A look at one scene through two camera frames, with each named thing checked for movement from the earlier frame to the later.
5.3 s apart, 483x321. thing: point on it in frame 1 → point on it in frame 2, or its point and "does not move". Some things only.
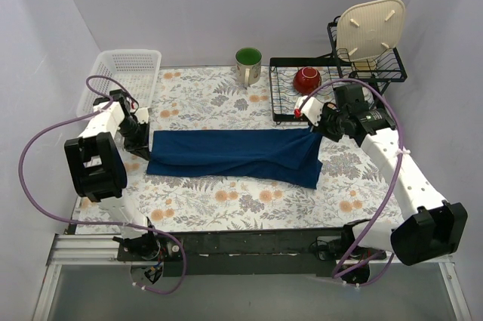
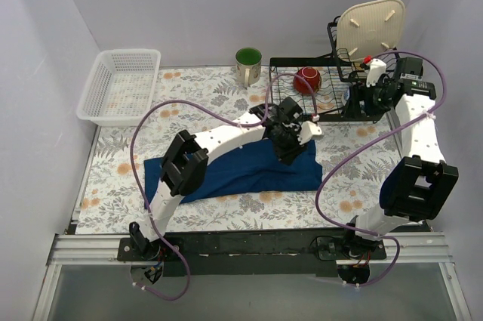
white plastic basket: [133, 71] does not move
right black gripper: [327, 129] → [357, 99]
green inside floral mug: [248, 65] does not move
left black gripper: [136, 143] → [287, 149]
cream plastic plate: [370, 28] does not move
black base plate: [249, 254] does not move
